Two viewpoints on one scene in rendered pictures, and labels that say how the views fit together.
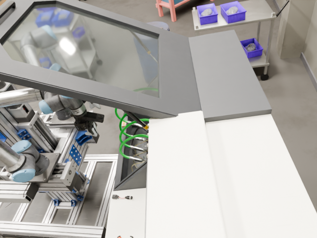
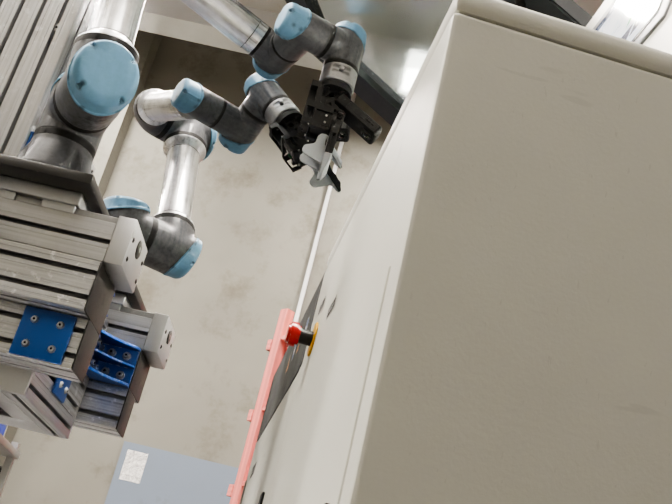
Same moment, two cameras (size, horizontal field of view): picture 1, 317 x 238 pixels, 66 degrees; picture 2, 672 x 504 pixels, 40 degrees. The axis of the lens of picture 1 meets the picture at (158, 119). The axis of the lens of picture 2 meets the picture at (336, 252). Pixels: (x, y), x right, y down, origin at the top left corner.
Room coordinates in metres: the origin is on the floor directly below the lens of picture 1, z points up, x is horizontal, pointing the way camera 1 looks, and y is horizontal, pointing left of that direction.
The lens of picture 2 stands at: (-0.52, 0.75, 0.39)
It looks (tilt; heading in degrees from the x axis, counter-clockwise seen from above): 24 degrees up; 344
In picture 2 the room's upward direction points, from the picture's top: 14 degrees clockwise
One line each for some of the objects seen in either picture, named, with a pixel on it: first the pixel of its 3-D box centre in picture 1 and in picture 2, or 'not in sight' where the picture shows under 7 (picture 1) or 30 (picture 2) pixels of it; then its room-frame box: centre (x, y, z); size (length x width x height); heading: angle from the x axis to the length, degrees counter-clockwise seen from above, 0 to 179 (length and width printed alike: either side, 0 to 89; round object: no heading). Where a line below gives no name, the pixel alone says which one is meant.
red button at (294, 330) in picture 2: not in sight; (300, 335); (0.71, 0.43, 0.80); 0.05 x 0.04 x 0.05; 169
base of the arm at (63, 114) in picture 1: (63, 109); not in sight; (1.57, 0.70, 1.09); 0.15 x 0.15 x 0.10
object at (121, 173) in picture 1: (125, 153); (295, 373); (1.15, 0.30, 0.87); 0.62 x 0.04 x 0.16; 169
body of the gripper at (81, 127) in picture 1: (82, 119); (325, 112); (1.04, 0.40, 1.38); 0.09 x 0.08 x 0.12; 79
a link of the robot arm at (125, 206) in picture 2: not in sight; (121, 226); (1.57, 0.70, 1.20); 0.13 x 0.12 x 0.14; 106
